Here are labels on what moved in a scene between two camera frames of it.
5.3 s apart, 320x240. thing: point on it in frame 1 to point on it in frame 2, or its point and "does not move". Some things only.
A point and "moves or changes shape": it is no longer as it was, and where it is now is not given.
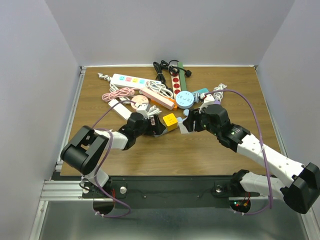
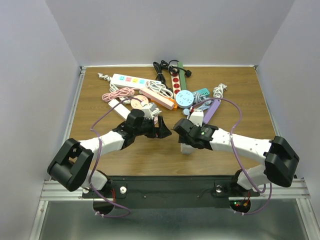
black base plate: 176,192 does not move
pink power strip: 157,98 does not move
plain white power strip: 120,109 does not move
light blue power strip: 182,128 moves or changes shape
